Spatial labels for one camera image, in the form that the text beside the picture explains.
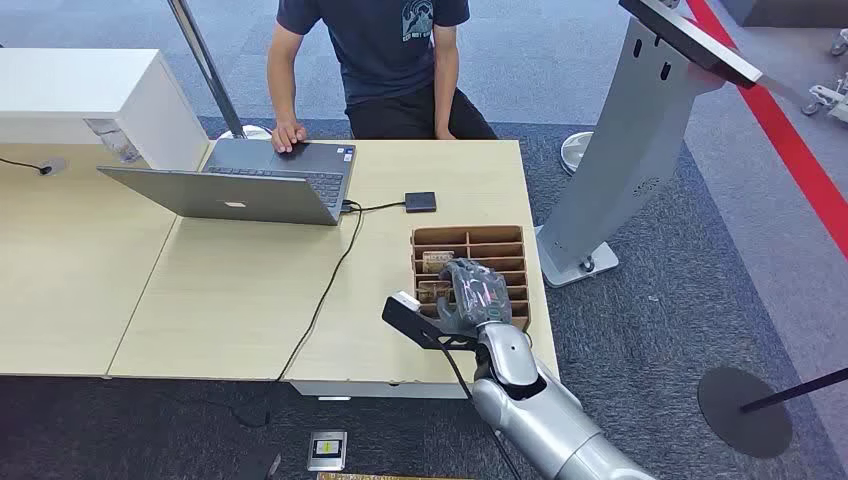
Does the person's right hand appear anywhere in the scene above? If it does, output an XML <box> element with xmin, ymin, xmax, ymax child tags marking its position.
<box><xmin>271</xmin><ymin>119</ymin><xmax>309</xmax><ymax>155</ymax></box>

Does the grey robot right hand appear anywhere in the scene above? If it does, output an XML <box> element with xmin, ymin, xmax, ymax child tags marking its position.
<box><xmin>433</xmin><ymin>258</ymin><xmax>513</xmax><ymax>339</ymax></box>

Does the wood-tone hotel card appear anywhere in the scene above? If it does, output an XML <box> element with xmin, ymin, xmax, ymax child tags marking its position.
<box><xmin>421</xmin><ymin>250</ymin><xmax>456</xmax><ymax>274</ymax></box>
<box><xmin>417</xmin><ymin>280</ymin><xmax>454</xmax><ymax>305</ymax></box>

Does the brown cardboard card holder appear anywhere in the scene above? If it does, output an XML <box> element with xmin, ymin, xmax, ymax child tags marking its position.
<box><xmin>410</xmin><ymin>225</ymin><xmax>532</xmax><ymax>333</ymax></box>

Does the person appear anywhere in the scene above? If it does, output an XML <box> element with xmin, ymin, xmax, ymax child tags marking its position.
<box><xmin>267</xmin><ymin>0</ymin><xmax>499</xmax><ymax>155</ymax></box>

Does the silver laptop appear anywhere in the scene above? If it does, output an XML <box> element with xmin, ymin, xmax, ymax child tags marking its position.
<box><xmin>97</xmin><ymin>137</ymin><xmax>357</xmax><ymax>228</ymax></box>

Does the metal pole with round base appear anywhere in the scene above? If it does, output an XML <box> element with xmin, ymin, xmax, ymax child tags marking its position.
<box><xmin>165</xmin><ymin>0</ymin><xmax>274</xmax><ymax>142</ymax></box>

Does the white round stand base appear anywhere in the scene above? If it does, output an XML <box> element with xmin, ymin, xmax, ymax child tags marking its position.
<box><xmin>559</xmin><ymin>131</ymin><xmax>596</xmax><ymax>177</ymax></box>

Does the clear plastic holder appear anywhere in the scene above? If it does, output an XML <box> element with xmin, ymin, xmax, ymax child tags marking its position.
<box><xmin>84</xmin><ymin>119</ymin><xmax>142</xmax><ymax>165</ymax></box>

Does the grey kiosk stand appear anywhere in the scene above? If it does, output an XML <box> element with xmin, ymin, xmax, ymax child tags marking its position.
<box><xmin>535</xmin><ymin>16</ymin><xmax>727</xmax><ymax>289</ymax></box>

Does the small silver screen device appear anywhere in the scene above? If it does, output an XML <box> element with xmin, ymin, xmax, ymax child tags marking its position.
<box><xmin>307</xmin><ymin>431</ymin><xmax>348</xmax><ymax>472</ymax></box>

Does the white cabinet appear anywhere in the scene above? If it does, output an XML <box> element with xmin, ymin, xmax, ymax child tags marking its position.
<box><xmin>0</xmin><ymin>48</ymin><xmax>211</xmax><ymax>172</ymax></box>

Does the black flat object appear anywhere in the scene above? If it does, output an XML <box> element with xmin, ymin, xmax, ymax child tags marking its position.
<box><xmin>235</xmin><ymin>450</ymin><xmax>283</xmax><ymax>480</ymax></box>

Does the black stanchion with round base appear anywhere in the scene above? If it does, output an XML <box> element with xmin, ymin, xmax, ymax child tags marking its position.
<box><xmin>697</xmin><ymin>366</ymin><xmax>848</xmax><ymax>460</ymax></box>

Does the black kiosk screen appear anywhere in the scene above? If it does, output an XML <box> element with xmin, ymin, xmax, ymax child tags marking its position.
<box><xmin>619</xmin><ymin>0</ymin><xmax>764</xmax><ymax>91</ymax></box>

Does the dark furniture block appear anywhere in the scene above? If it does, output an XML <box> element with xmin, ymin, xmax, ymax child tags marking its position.
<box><xmin>718</xmin><ymin>0</ymin><xmax>848</xmax><ymax>29</ymax></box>

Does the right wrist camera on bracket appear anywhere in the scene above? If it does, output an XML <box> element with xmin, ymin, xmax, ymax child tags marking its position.
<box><xmin>382</xmin><ymin>291</ymin><xmax>480</xmax><ymax>352</ymax></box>

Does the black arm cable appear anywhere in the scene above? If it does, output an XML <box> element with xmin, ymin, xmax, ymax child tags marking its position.
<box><xmin>433</xmin><ymin>337</ymin><xmax>525</xmax><ymax>480</ymax></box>

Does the short black reader cable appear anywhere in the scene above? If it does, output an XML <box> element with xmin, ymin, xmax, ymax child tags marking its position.
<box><xmin>341</xmin><ymin>198</ymin><xmax>407</xmax><ymax>215</ymax></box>

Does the long black laptop cable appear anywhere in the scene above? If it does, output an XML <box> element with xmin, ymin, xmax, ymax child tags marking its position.
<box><xmin>228</xmin><ymin>205</ymin><xmax>366</xmax><ymax>429</ymax></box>

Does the thin black desk cable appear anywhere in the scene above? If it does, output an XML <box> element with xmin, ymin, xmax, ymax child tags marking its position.
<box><xmin>0</xmin><ymin>156</ymin><xmax>52</xmax><ymax>176</ymax></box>

